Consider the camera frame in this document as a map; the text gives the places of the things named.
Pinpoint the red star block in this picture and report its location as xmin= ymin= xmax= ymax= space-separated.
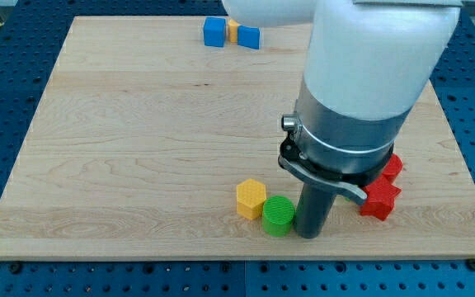
xmin=360 ymin=177 xmax=402 ymax=221

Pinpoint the red block behind arm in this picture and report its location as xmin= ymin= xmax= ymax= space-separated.
xmin=382 ymin=153 xmax=403 ymax=183

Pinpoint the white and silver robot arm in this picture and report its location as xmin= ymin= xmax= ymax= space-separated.
xmin=223 ymin=0 xmax=462 ymax=204

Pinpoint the yellow hexagon block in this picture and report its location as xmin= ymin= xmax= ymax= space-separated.
xmin=236 ymin=179 xmax=266 ymax=220

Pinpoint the green cylinder block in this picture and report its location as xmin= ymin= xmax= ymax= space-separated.
xmin=261 ymin=196 xmax=295 ymax=237

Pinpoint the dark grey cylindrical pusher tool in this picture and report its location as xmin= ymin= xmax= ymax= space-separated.
xmin=294 ymin=183 xmax=336 ymax=238

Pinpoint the wooden board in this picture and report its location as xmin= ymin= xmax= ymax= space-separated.
xmin=0 ymin=16 xmax=475 ymax=262

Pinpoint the blue block right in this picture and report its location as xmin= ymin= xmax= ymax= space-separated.
xmin=237 ymin=26 xmax=261 ymax=50

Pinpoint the blue cube block left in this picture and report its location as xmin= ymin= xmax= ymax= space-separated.
xmin=203 ymin=16 xmax=226 ymax=48

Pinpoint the small yellow block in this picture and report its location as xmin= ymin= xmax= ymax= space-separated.
xmin=228 ymin=19 xmax=240 ymax=44

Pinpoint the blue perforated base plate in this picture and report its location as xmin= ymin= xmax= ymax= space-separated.
xmin=0 ymin=1 xmax=475 ymax=296

